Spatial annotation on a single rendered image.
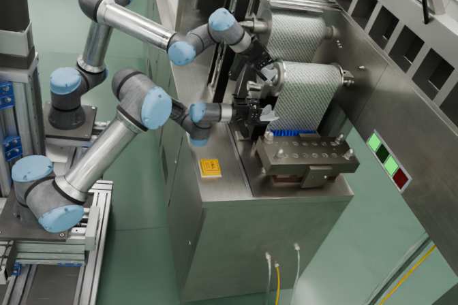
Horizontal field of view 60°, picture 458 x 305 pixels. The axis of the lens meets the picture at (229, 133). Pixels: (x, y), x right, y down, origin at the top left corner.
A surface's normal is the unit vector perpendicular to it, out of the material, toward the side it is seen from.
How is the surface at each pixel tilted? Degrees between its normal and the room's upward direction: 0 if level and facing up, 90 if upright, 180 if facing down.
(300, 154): 0
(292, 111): 90
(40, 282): 0
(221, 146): 0
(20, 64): 90
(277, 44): 92
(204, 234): 90
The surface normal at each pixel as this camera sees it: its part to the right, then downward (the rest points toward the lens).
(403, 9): -0.95, -0.01
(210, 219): 0.23, 0.67
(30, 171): 0.13, -0.81
